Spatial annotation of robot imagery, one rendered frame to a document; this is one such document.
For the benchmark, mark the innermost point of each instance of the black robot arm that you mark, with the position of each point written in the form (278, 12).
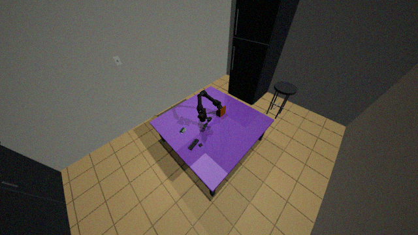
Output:
(200, 106)

